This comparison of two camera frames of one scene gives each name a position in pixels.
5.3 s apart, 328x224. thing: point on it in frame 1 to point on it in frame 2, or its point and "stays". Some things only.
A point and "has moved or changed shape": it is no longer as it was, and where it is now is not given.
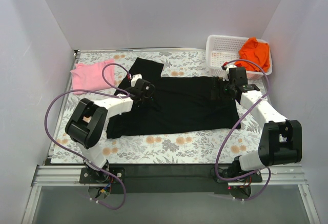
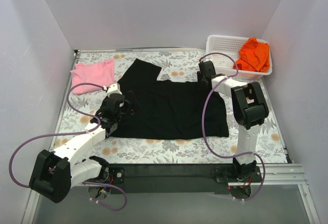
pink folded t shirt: [89, 76] stays
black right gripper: [215, 90] to [202, 78]
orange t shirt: [255, 52] stays
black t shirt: [182, 105] has moved or changed shape
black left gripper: [143, 100] to [127, 104]
